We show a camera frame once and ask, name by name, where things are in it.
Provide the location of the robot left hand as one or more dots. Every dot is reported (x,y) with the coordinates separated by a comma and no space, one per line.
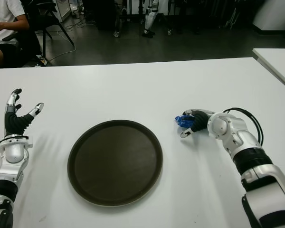
(14,123)

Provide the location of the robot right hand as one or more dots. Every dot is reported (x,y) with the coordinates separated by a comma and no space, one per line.
(200,121)

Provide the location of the blue Oreo packet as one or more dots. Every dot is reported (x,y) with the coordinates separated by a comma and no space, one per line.
(184,121)

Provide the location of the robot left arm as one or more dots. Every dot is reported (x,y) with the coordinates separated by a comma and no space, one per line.
(14,150)

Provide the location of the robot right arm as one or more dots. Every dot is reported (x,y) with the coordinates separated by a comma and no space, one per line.
(222,126)

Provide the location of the black wheeled stand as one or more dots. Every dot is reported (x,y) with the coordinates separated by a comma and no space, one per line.
(169,31)

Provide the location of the round brown tray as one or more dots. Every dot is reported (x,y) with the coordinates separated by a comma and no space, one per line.
(115,164)

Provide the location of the white side table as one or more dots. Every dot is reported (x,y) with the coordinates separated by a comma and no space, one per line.
(278,61)

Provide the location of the seated person white shirt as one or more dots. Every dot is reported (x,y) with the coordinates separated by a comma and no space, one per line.
(2,19)

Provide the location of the black chair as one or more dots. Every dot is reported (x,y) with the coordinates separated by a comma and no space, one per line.
(45,16)

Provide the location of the white humanoid robot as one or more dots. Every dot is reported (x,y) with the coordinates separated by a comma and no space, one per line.
(150,17)

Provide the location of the white cabinet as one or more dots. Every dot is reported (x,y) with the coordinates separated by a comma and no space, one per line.
(273,14)

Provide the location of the black equipment cart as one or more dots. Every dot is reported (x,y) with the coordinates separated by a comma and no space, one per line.
(107,14)

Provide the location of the folded silver frame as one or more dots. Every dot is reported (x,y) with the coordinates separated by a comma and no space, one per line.
(231,19)

